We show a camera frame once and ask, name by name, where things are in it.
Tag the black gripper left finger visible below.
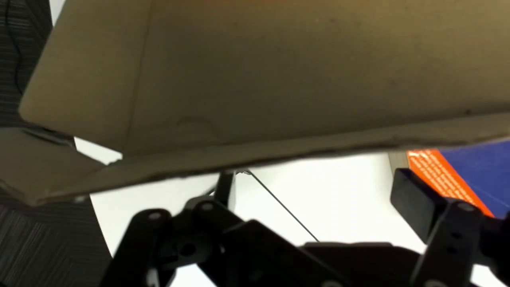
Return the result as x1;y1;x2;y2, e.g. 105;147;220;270
99;169;300;287

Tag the blue and yellow book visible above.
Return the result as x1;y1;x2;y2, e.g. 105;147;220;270
406;139;510;220

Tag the brown cardboard box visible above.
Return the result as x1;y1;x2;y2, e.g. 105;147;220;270
0;0;510;208

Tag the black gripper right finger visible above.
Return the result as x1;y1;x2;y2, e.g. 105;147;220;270
389;168;510;287

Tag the thin black cable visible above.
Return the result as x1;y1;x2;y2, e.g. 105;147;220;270
234;168;320;244

